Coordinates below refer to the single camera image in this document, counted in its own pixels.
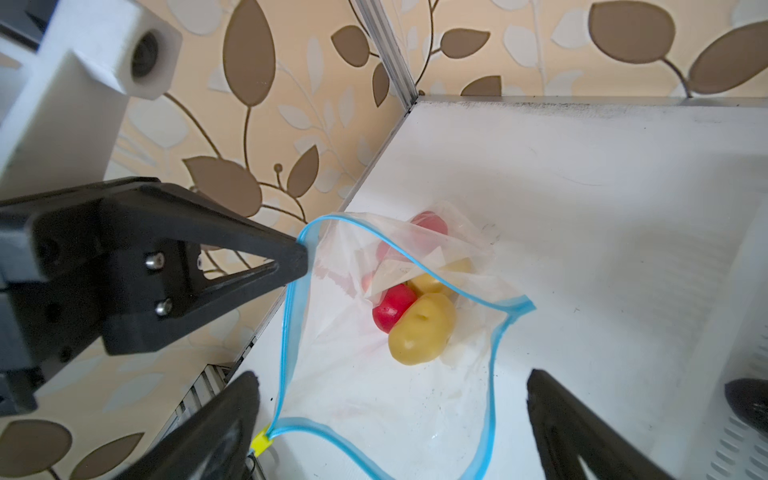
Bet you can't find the white plastic perforated basket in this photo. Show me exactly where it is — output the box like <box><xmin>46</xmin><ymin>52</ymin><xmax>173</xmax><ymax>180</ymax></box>
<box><xmin>649</xmin><ymin>204</ymin><xmax>767</xmax><ymax>479</ymax></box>

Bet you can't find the red apple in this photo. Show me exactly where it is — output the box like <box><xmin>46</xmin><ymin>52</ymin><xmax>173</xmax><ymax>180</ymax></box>
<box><xmin>375</xmin><ymin>242</ymin><xmax>408</xmax><ymax>265</ymax></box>
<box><xmin>372</xmin><ymin>284</ymin><xmax>418</xmax><ymax>333</ymax></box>
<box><xmin>410</xmin><ymin>211</ymin><xmax>448</xmax><ymax>235</ymax></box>

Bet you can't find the dark purple eggplant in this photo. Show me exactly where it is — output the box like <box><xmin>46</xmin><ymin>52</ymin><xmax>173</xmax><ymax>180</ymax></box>
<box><xmin>724</xmin><ymin>378</ymin><xmax>768</xmax><ymax>435</ymax></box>

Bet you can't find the clear zip top bag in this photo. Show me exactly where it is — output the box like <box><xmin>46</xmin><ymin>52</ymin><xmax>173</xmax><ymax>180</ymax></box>
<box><xmin>252</xmin><ymin>202</ymin><xmax>534</xmax><ymax>479</ymax></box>

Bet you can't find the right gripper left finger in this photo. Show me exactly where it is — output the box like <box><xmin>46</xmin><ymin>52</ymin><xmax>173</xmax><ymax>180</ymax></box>
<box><xmin>117</xmin><ymin>372</ymin><xmax>260</xmax><ymax>480</ymax></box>

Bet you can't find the yellow potato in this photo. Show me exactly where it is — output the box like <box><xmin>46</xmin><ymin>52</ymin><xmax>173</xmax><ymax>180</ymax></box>
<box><xmin>388</xmin><ymin>293</ymin><xmax>457</xmax><ymax>366</ymax></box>
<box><xmin>406</xmin><ymin>258</ymin><xmax>474</xmax><ymax>298</ymax></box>

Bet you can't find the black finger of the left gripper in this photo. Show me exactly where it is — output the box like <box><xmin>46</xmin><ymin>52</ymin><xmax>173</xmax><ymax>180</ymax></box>
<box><xmin>1</xmin><ymin>177</ymin><xmax>308</xmax><ymax>416</ymax></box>

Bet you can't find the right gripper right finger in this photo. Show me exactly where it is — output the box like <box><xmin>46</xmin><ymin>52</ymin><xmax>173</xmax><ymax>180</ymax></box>
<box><xmin>527</xmin><ymin>369</ymin><xmax>670</xmax><ymax>479</ymax></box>

